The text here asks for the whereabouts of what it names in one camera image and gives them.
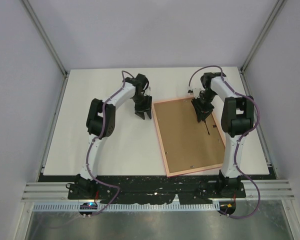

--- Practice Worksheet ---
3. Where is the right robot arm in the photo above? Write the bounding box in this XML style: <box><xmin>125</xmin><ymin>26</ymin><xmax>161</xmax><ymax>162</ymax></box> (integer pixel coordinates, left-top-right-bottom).
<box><xmin>190</xmin><ymin>72</ymin><xmax>255</xmax><ymax>197</ymax></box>

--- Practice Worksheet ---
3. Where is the purple cable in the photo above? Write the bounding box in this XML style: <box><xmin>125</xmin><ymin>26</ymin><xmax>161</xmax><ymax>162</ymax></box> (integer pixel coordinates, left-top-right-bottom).
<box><xmin>188</xmin><ymin>65</ymin><xmax>262</xmax><ymax>220</ymax></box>
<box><xmin>86</xmin><ymin>70</ymin><xmax>138</xmax><ymax>217</ymax></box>

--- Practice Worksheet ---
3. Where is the pink picture frame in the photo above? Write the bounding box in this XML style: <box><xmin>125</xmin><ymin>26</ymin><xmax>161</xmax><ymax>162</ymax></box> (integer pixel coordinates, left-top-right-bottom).
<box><xmin>151</xmin><ymin>97</ymin><xmax>227</xmax><ymax>178</ymax></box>

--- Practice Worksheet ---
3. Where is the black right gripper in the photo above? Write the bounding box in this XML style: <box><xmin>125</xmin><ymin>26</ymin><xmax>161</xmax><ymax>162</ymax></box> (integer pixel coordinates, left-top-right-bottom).
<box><xmin>191</xmin><ymin>89</ymin><xmax>217</xmax><ymax>122</ymax></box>

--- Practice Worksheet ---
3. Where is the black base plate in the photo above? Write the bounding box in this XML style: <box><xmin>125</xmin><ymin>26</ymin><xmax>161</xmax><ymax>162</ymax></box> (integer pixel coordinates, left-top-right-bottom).
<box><xmin>65</xmin><ymin>175</ymin><xmax>246</xmax><ymax>205</ymax></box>

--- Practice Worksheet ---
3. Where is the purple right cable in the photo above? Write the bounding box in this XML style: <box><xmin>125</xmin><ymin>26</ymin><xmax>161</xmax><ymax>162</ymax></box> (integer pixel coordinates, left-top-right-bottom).
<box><xmin>188</xmin><ymin>65</ymin><xmax>262</xmax><ymax>220</ymax></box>

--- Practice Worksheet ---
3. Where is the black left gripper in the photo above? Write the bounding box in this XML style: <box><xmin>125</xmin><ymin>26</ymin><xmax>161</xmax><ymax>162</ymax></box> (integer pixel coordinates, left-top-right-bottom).
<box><xmin>132</xmin><ymin>94</ymin><xmax>153</xmax><ymax>120</ymax></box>

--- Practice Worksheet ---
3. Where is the left aluminium frame post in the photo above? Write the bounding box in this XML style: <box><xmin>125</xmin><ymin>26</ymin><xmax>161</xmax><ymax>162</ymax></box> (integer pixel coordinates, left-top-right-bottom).
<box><xmin>21</xmin><ymin>0</ymin><xmax>70</xmax><ymax>78</ymax></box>

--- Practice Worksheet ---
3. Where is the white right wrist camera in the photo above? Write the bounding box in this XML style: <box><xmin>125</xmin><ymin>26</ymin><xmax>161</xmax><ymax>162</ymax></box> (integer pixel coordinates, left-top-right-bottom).
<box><xmin>187</xmin><ymin>86</ymin><xmax>202</xmax><ymax>99</ymax></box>

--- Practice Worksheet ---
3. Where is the right aluminium frame post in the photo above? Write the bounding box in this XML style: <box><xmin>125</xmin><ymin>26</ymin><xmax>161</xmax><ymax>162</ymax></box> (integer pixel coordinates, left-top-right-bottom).
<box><xmin>239</xmin><ymin>0</ymin><xmax>287</xmax><ymax>74</ymax></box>

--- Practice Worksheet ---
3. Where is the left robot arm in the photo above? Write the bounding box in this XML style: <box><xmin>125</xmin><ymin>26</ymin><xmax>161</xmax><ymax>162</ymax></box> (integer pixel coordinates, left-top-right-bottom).
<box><xmin>66</xmin><ymin>70</ymin><xmax>152</xmax><ymax>200</ymax></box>

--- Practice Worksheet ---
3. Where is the aluminium frame post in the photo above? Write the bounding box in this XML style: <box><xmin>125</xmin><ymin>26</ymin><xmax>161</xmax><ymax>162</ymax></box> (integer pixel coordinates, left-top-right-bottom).
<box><xmin>239</xmin><ymin>0</ymin><xmax>287</xmax><ymax>74</ymax></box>
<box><xmin>21</xmin><ymin>0</ymin><xmax>70</xmax><ymax>78</ymax></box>

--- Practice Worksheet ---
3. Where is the slotted cable duct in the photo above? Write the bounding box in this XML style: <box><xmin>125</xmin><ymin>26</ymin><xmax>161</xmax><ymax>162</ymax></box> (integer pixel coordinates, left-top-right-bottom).
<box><xmin>32</xmin><ymin>201</ymin><xmax>220</xmax><ymax>212</ymax></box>

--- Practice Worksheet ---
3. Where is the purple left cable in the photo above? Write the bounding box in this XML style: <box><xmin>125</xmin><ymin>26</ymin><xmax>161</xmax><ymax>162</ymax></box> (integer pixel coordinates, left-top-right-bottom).
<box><xmin>86</xmin><ymin>70</ymin><xmax>138</xmax><ymax>217</ymax></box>

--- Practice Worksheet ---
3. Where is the brown frame backing board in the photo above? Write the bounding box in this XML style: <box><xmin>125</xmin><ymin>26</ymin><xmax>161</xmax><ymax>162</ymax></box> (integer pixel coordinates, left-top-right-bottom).
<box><xmin>154</xmin><ymin>100</ymin><xmax>225</xmax><ymax>174</ymax></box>

